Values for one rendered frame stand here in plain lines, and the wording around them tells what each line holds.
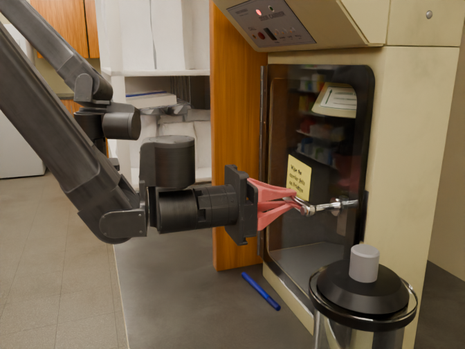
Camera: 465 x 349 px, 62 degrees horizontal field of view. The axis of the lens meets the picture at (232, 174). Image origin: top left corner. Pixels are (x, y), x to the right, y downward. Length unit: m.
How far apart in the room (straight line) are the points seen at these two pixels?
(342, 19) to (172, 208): 0.30
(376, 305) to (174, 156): 0.27
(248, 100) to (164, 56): 0.95
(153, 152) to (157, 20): 1.25
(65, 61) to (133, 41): 0.95
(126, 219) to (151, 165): 0.07
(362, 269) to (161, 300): 0.49
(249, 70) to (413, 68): 0.37
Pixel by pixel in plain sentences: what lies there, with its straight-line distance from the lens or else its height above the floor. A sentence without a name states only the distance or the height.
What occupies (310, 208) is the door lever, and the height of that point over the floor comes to 1.21.
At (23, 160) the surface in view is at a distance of 5.45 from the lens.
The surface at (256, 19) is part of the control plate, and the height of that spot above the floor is 1.46.
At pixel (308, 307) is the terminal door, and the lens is 0.69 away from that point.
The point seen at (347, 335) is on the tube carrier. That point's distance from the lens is 0.42.
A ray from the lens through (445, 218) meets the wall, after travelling 1.04.
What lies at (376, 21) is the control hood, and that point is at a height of 1.44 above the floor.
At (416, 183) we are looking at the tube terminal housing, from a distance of 0.57.
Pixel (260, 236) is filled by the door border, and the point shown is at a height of 1.04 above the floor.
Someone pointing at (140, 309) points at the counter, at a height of 0.94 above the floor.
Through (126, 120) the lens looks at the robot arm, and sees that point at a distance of 0.78.
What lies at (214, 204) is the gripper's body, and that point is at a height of 1.21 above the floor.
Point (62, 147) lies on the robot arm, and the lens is 0.49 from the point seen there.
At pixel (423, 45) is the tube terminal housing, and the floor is 1.41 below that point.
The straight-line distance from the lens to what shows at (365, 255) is 0.41.
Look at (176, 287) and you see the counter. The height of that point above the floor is 0.94.
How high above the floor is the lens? 1.39
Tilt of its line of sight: 16 degrees down
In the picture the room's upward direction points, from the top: straight up
